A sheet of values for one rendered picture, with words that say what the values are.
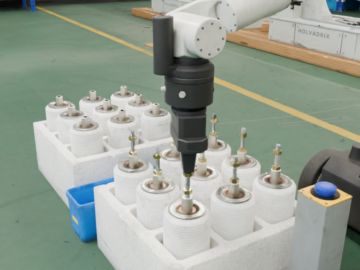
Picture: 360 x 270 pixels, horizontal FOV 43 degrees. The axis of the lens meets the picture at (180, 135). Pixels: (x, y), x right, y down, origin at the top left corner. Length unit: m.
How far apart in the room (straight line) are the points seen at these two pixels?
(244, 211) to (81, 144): 0.57
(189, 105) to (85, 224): 0.57
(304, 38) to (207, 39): 2.82
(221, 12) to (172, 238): 0.44
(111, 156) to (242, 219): 0.52
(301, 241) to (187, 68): 0.40
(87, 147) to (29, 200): 0.29
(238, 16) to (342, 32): 2.51
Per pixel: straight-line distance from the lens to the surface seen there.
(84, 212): 1.23
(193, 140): 0.79
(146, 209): 0.99
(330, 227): 0.89
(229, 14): 0.82
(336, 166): 1.31
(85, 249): 1.26
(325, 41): 3.40
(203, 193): 1.03
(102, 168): 1.34
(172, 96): 0.79
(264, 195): 1.02
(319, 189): 0.87
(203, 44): 0.74
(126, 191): 1.08
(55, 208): 1.45
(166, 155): 1.14
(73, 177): 1.32
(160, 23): 0.75
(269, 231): 1.00
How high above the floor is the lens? 0.73
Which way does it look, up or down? 22 degrees down
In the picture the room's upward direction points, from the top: 1 degrees clockwise
